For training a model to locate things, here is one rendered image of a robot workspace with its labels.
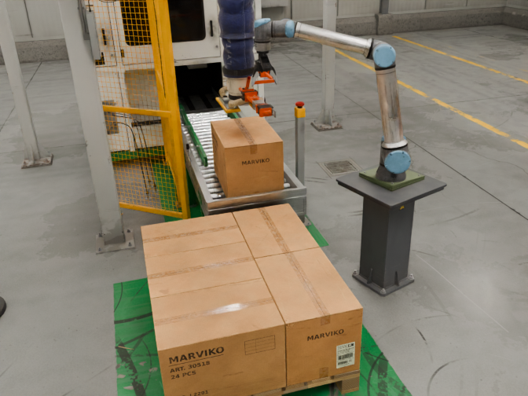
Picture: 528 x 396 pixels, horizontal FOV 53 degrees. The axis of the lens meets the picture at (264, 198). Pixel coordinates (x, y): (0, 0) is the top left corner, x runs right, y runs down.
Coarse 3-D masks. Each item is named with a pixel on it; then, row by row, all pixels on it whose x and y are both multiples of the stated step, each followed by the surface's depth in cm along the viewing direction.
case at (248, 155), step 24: (216, 120) 402; (240, 120) 400; (264, 120) 398; (216, 144) 385; (240, 144) 355; (264, 144) 355; (216, 168) 405; (240, 168) 359; (264, 168) 363; (240, 192) 366
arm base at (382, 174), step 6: (378, 168) 340; (384, 168) 333; (378, 174) 337; (384, 174) 333; (390, 174) 331; (396, 174) 331; (402, 174) 333; (384, 180) 334; (390, 180) 332; (396, 180) 332; (402, 180) 334
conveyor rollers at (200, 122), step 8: (200, 112) 557; (208, 112) 558; (216, 112) 560; (224, 112) 554; (192, 120) 538; (200, 120) 540; (208, 120) 534; (184, 128) 513; (200, 128) 515; (208, 128) 517; (200, 136) 492; (208, 136) 492; (192, 144) 474; (208, 144) 476; (192, 152) 457; (208, 152) 453; (200, 160) 442; (208, 160) 443; (200, 168) 425; (208, 168) 427; (208, 176) 411; (216, 176) 412; (208, 184) 396; (216, 184) 396; (288, 184) 392; (216, 192) 387
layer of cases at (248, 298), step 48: (144, 240) 326; (192, 240) 324; (240, 240) 322; (288, 240) 320; (192, 288) 280; (240, 288) 278; (288, 288) 277; (336, 288) 275; (192, 336) 246; (240, 336) 248; (288, 336) 256; (336, 336) 264; (192, 384) 252; (240, 384) 261; (288, 384) 269
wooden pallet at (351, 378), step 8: (328, 376) 275; (336, 376) 276; (344, 376) 277; (352, 376) 279; (296, 384) 271; (304, 384) 273; (312, 384) 273; (320, 384) 275; (336, 384) 288; (344, 384) 280; (352, 384) 281; (264, 392) 267; (272, 392) 268; (280, 392) 270; (288, 392) 271; (344, 392) 282
